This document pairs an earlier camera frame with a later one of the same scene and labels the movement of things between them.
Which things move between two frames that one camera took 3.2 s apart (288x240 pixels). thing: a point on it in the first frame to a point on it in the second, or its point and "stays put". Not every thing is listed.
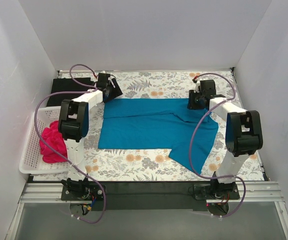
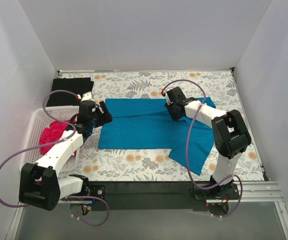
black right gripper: (192, 103) to (173, 111)
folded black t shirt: (67, 84) stays put
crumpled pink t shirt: (54, 138) stays put
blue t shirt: (159, 123) stays put
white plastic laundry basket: (31, 162) stays put
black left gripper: (114, 88) to (104, 113)
